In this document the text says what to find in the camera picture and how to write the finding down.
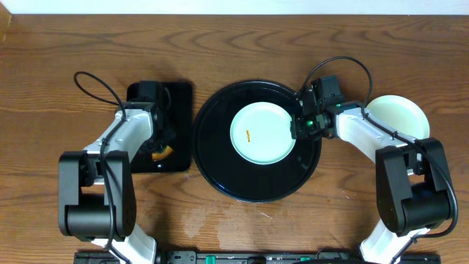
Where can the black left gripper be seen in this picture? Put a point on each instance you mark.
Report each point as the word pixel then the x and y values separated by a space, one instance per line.
pixel 161 143

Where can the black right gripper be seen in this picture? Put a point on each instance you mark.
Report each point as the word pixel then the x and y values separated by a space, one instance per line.
pixel 297 130

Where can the yellow green sponge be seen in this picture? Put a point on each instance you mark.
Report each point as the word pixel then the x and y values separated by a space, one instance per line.
pixel 164 153

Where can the mint plate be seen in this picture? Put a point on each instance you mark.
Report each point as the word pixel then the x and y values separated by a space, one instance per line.
pixel 260 133
pixel 402 114

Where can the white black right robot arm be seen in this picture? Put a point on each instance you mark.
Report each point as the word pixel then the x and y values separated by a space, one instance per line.
pixel 415 196

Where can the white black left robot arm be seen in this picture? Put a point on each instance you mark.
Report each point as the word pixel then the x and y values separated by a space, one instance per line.
pixel 97 201

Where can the rectangular black tray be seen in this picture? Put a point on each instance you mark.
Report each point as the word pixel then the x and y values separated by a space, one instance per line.
pixel 180 115

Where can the round black tray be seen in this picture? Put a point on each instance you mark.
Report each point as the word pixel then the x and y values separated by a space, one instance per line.
pixel 225 169

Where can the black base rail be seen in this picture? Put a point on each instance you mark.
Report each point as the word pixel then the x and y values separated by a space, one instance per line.
pixel 190 257

